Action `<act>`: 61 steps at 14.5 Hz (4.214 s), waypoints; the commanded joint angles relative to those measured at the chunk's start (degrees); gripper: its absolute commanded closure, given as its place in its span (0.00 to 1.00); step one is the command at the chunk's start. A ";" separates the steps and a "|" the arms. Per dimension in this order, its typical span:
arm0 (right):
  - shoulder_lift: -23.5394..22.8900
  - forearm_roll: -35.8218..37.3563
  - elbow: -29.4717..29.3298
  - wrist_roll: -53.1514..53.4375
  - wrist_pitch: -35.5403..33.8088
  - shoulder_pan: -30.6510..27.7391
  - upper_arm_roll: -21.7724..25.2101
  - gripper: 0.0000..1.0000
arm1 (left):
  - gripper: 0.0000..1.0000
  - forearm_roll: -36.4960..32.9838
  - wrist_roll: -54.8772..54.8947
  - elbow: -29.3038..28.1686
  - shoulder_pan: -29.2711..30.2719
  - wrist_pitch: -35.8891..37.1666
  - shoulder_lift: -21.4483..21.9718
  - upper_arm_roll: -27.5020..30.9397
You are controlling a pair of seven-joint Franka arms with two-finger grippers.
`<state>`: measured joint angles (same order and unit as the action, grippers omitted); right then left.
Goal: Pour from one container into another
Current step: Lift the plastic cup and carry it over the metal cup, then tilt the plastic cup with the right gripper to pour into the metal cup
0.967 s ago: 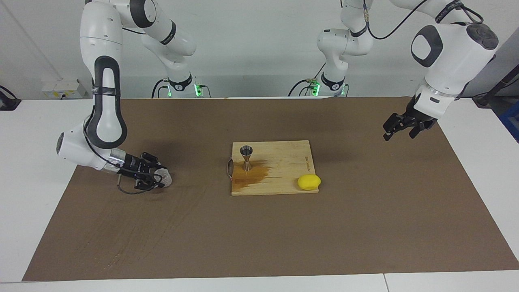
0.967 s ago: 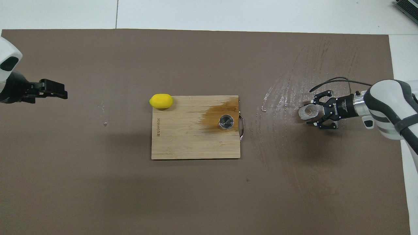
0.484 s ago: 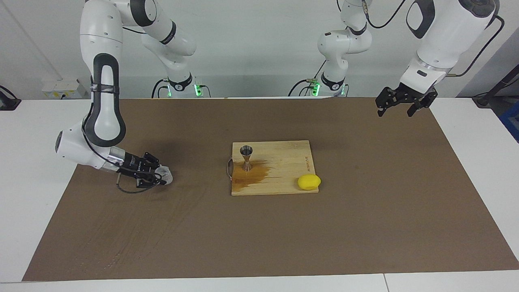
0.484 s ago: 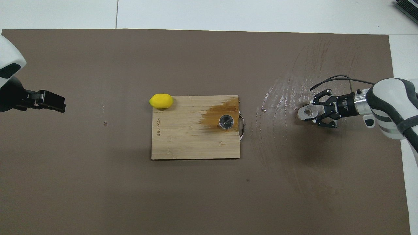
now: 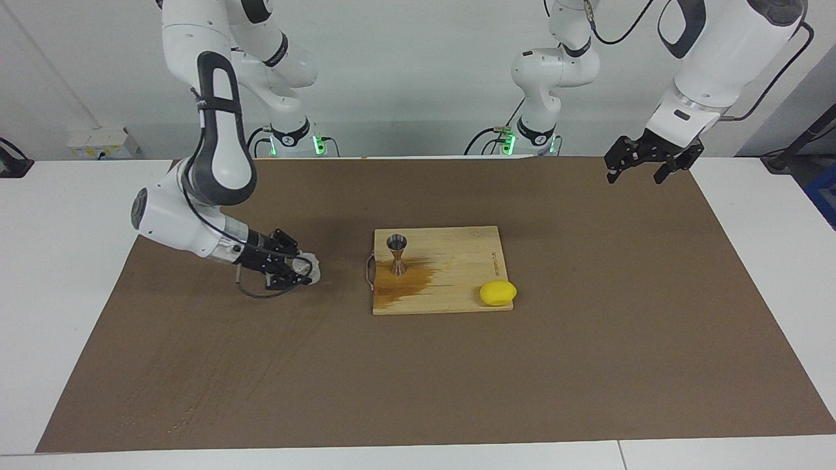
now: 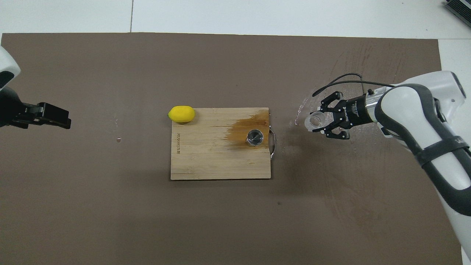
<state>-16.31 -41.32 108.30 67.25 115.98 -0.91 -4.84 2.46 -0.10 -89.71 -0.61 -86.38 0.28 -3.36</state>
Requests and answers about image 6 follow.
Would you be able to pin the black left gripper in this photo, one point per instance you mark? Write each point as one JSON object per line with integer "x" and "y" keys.
{"x": 14, "y": 110}

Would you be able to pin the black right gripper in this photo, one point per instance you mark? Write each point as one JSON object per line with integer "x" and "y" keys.
{"x": 355, "y": 112}

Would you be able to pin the clear plastic cup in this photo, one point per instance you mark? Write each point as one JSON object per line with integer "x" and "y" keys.
{"x": 314, "y": 121}

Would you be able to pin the steel jigger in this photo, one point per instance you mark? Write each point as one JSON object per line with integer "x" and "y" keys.
{"x": 254, "y": 137}

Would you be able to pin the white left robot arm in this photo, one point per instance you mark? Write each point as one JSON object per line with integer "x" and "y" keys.
{"x": 7, "y": 66}

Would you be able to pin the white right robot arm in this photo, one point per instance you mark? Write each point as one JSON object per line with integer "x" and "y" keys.
{"x": 423, "y": 117}

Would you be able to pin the brown table mat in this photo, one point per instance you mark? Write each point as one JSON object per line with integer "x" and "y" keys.
{"x": 110, "y": 206}

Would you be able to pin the yellow lemon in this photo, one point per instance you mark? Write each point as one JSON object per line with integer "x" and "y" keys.
{"x": 181, "y": 114}

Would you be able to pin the wooden cutting board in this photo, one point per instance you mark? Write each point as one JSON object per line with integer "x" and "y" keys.
{"x": 213, "y": 158}

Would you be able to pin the grey ribbed device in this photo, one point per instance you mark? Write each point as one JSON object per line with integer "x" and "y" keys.
{"x": 460, "y": 9}

